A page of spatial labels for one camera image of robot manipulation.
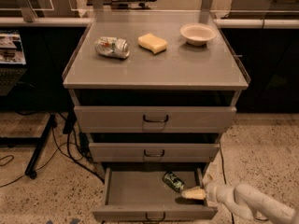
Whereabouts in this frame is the grey drawer cabinet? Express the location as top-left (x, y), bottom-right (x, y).
top-left (62, 9), bottom-right (251, 224)

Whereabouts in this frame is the grey bottom drawer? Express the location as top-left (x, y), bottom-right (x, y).
top-left (93, 163), bottom-right (217, 222)

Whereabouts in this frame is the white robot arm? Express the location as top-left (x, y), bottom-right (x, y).
top-left (181, 181), bottom-right (299, 224)

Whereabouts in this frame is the laptop with screen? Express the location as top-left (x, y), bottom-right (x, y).
top-left (0, 30), bottom-right (27, 96)

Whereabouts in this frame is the grey drawer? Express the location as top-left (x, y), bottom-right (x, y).
top-left (93, 163), bottom-right (217, 222)
top-left (89, 143), bottom-right (220, 162)
top-left (74, 105), bottom-right (236, 133)

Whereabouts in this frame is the black stand leg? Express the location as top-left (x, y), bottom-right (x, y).
top-left (0, 115), bottom-right (57, 179)

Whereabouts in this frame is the black floor cables left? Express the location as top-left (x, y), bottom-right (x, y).
top-left (0, 109), bottom-right (106, 189)

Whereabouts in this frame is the white paper bowl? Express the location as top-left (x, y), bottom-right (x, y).
top-left (180, 23), bottom-right (217, 46)

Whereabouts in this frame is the grey top drawer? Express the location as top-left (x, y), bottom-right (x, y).
top-left (74, 105), bottom-right (236, 133)

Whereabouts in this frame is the grey middle drawer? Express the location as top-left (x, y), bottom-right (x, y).
top-left (89, 143), bottom-right (220, 162)

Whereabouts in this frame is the yellow sponge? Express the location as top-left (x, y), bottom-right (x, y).
top-left (138, 33), bottom-right (167, 54)

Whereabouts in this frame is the white crushed soda can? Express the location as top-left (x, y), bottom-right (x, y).
top-left (94, 36), bottom-right (130, 59)

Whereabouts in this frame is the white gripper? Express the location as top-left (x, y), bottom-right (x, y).
top-left (181, 181), bottom-right (236, 208)

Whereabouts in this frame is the green soda can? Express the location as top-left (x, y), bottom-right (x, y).
top-left (163, 171), bottom-right (185, 193)

